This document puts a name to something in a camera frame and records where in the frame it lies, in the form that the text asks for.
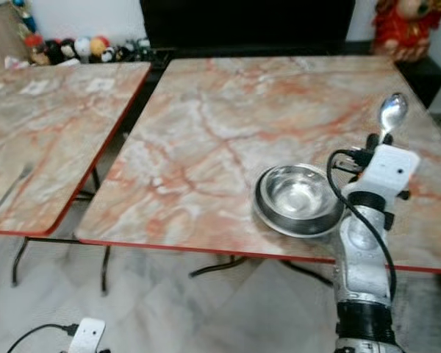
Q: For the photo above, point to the red capped small figurine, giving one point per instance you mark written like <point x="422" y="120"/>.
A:
<point x="34" y="47"/>

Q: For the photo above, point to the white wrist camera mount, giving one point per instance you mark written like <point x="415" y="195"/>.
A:
<point x="87" y="335"/>
<point x="389" y="168"/>

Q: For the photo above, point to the orange round figurine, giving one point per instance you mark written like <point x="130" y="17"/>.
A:
<point x="98" y="45"/>

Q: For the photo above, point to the brown chair back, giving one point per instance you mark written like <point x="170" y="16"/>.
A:
<point x="4" y="40"/>

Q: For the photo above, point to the black television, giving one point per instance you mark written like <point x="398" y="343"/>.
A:
<point x="246" y="22"/>

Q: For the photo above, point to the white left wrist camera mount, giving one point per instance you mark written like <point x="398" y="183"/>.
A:
<point x="87" y="335"/>

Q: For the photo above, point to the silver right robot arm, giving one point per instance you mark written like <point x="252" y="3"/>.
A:
<point x="356" y="250"/>

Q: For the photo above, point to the marble folding table with labels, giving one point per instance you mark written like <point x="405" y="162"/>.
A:
<point x="62" y="147"/>

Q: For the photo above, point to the steel plate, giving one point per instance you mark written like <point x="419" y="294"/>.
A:
<point x="298" y="229"/>

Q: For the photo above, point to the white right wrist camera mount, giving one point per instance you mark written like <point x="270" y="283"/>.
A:
<point x="389" y="168"/>

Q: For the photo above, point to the black small figurine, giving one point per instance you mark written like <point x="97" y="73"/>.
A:
<point x="54" y="51"/>

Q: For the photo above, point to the steel bowl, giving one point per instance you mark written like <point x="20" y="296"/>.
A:
<point x="298" y="193"/>

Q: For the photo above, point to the blue hanging ornament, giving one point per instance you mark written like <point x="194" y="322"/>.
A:
<point x="23" y="16"/>

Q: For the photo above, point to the red plush doll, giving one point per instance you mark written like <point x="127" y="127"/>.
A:
<point x="404" y="29"/>

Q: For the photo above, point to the white round figurine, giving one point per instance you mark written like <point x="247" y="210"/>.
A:
<point x="82" y="46"/>

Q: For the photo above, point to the steel fork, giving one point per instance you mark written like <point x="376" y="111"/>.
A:
<point x="12" y="190"/>

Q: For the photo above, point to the steel spoon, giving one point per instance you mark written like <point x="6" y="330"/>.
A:
<point x="392" y="110"/>

